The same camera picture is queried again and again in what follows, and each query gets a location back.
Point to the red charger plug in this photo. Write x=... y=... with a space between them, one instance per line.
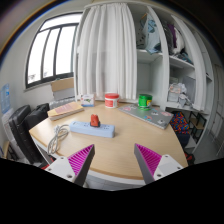
x=94 y=122

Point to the white curtain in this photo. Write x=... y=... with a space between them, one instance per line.
x=107 y=58

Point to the hanging light blue garment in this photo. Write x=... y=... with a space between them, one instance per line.
x=148 y=35

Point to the colourful patterned bag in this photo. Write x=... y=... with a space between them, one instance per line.
x=179 y=123

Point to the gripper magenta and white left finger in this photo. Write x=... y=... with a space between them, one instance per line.
x=75 y=167

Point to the hanging dark purple garment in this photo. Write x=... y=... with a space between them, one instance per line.
x=174 y=38

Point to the red jar with white lid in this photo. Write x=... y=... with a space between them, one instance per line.
x=111 y=100

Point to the pile of papers on shelf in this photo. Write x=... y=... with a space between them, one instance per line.
x=177 y=93

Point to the cardboard box by window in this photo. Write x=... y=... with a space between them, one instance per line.
x=63 y=88

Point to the light blue power strip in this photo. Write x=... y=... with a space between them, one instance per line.
x=103 y=130

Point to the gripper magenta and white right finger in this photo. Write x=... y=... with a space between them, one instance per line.
x=154 y=166

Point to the white wardrobe shelving unit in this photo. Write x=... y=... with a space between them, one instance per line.
x=155 y=72

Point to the green jar with white base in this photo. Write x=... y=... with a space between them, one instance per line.
x=144 y=101

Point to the blue wall poster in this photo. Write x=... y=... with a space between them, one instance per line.
x=5 y=98

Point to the grey laptop with stickers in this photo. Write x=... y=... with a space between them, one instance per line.
x=154 y=116

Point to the black framed window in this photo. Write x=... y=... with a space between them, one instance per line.
x=50 y=56

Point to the small white and green box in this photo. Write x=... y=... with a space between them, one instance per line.
x=87 y=100

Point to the black suitcase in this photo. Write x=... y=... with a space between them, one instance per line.
x=20 y=122

